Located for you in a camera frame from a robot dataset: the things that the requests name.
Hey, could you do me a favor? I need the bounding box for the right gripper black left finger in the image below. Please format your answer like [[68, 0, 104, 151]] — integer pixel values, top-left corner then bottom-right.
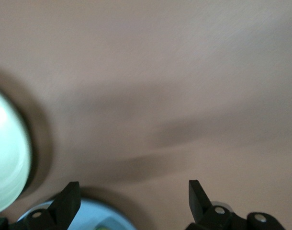
[[0, 181, 81, 230]]

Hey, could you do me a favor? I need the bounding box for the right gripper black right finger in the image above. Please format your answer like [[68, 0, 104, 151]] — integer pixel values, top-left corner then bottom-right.
[[185, 180, 287, 230]]

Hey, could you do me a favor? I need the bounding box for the blue plate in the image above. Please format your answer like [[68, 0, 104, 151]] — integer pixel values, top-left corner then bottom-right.
[[16, 199, 135, 230]]

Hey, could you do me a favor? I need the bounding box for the light green plate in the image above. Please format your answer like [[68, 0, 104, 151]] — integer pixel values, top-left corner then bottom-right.
[[0, 85, 33, 216]]

